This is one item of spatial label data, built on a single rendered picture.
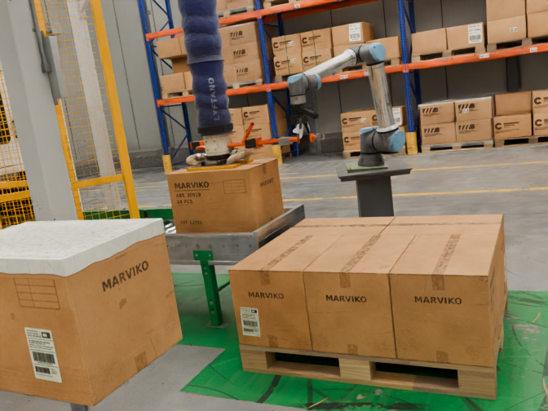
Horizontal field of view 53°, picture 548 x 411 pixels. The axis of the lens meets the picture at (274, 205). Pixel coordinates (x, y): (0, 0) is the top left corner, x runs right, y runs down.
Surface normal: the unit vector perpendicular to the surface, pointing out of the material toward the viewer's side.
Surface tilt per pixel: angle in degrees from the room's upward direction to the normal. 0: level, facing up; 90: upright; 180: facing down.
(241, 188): 90
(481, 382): 90
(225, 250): 90
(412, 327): 90
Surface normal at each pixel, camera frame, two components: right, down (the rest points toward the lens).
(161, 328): 0.89, -0.03
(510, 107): -0.39, 0.26
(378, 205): -0.07, 0.20
